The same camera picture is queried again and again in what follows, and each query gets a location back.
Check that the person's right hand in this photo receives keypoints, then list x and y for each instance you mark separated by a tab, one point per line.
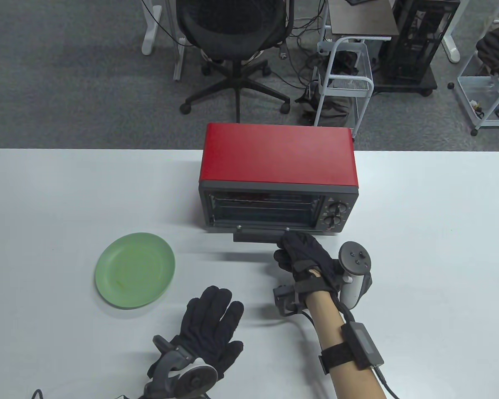
312	259

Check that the person's left hand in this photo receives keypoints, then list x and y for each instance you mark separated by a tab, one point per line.
208	332

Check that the person's left little finger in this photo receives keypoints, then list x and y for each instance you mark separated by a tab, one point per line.
190	311

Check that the person's left middle finger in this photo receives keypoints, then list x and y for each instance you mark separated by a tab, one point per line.
221	301

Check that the person's right thumb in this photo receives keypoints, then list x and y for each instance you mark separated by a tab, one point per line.
282	258

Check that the person's left thumb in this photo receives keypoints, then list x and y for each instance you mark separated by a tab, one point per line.
233	355

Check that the red toaster oven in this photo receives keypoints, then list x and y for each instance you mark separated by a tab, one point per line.
276	156

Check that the person's right forearm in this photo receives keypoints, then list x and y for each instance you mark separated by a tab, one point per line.
337	332

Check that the grey left wrist controller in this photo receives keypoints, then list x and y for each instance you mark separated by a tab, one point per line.
183	372

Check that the grey wrist controller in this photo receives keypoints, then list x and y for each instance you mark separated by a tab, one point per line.
183	372
354	262

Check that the green plate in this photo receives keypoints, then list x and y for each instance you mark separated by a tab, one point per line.
135	270

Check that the grey right wrist controller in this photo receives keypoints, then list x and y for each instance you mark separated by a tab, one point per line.
354	262

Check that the black armband sensor box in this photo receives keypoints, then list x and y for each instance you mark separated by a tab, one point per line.
359	343

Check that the black floor bag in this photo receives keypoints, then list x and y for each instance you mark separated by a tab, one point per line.
334	110

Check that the black office chair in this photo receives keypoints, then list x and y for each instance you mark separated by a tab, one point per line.
233	29

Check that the white desk leg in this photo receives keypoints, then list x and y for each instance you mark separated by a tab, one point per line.
451	41
179	45
151	33

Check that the small brown top table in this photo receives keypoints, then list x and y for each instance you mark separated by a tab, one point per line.
359	18

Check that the black computer rack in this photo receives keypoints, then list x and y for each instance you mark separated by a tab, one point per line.
416	41

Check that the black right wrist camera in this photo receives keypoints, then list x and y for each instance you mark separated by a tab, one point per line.
289	297

